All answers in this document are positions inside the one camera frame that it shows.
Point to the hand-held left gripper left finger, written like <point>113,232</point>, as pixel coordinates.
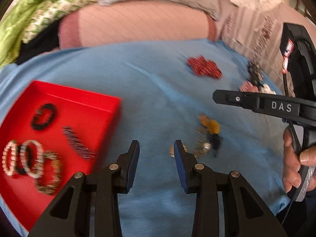
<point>130,170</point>

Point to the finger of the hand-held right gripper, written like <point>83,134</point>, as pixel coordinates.
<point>246,101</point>

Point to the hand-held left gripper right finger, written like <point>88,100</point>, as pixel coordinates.
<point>180,170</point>

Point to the red cardboard box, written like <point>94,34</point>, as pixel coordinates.
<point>81,108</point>

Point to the small black scrunchie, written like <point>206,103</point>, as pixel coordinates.
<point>37,124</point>

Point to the person's right hand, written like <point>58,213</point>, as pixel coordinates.
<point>290,165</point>

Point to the red checked scrunchie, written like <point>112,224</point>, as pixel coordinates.
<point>248,87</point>

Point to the white dotted scrunchie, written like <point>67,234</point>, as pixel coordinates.
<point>267,88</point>

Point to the striped floral cloth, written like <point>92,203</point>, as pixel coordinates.
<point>249,34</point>

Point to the light blue blanket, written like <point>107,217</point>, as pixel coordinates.
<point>153,84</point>

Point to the pink sofa cushion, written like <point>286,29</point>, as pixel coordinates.
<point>135,22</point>

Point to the black cloth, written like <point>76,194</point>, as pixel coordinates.
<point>37,45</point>

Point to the green quilted blanket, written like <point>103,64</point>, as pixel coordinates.
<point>22,12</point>

